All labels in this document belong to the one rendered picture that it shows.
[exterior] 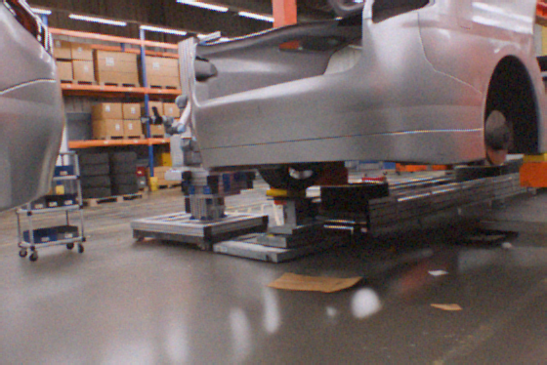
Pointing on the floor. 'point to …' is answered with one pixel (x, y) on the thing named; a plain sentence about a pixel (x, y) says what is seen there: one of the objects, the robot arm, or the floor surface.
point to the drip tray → (483, 235)
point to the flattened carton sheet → (312, 282)
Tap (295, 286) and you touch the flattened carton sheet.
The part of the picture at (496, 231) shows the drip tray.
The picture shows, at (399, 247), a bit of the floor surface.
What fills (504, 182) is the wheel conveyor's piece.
